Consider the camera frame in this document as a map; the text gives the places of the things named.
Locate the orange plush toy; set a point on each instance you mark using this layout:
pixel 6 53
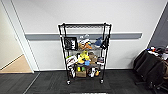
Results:
pixel 85 46

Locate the yellow plush toy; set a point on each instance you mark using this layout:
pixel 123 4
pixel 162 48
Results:
pixel 83 57

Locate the black bag with white print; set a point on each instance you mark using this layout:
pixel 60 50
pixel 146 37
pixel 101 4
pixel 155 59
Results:
pixel 71 43

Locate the small blue cup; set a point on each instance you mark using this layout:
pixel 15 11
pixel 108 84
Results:
pixel 87 63

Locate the dark printed box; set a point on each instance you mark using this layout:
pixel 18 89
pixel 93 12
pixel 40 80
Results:
pixel 100 60

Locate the small plain black bag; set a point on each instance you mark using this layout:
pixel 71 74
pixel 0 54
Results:
pixel 105 42

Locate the black and white box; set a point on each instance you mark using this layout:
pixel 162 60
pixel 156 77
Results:
pixel 92 72

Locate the flat tan cardboard box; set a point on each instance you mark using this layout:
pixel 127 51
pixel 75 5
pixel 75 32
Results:
pixel 81 74

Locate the black and white packet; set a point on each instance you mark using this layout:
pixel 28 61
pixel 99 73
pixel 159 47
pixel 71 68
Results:
pixel 72 72

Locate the small orange packet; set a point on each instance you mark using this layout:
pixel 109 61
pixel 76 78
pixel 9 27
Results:
pixel 97 73

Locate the black chair with dark cloth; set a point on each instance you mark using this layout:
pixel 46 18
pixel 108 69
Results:
pixel 148 68

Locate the white door frame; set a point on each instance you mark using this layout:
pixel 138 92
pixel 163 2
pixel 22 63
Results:
pixel 23 36

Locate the grey wall column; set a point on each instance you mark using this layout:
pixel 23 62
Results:
pixel 160 23

